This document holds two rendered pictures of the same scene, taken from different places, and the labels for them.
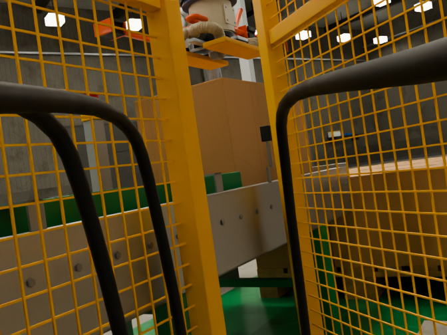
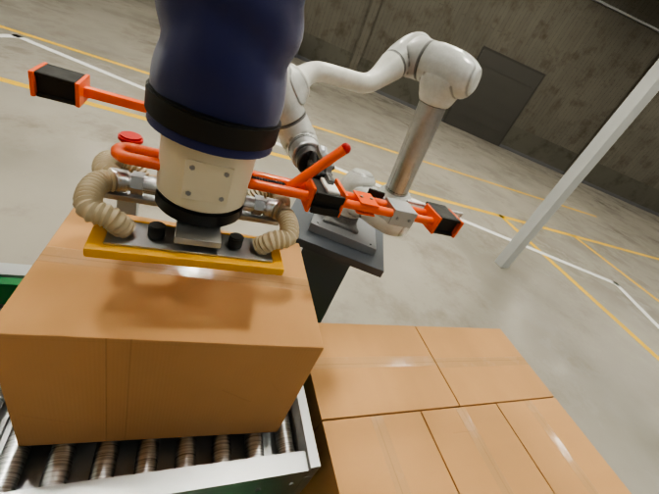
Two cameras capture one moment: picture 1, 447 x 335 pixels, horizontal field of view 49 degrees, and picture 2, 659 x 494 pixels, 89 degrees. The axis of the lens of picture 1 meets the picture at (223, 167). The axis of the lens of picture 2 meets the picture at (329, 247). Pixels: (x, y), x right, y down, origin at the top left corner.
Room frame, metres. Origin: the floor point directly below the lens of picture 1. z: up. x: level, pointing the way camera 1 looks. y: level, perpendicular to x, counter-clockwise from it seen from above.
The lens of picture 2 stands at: (1.55, -0.56, 1.54)
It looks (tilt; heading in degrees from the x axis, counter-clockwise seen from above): 32 degrees down; 29
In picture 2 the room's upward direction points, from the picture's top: 24 degrees clockwise
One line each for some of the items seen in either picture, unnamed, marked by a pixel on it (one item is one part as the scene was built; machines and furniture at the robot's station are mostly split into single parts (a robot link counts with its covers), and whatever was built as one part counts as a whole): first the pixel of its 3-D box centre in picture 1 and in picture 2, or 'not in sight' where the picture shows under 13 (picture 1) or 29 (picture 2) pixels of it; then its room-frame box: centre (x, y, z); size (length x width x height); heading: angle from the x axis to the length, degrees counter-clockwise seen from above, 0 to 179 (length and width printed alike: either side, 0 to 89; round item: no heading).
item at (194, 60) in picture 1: (196, 57); not in sight; (1.96, 0.04, 1.12); 0.34 x 0.10 x 0.05; 149
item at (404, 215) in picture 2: not in sight; (397, 213); (2.31, -0.28, 1.22); 0.07 x 0.07 x 0.04; 59
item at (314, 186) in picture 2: (243, 35); (322, 194); (2.13, -0.17, 1.22); 0.10 x 0.08 x 0.06; 59
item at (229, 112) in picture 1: (230, 143); (183, 326); (1.93, -0.04, 0.75); 0.60 x 0.40 x 0.40; 146
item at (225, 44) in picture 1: (237, 44); (196, 241); (1.87, -0.12, 1.12); 0.34 x 0.10 x 0.05; 149
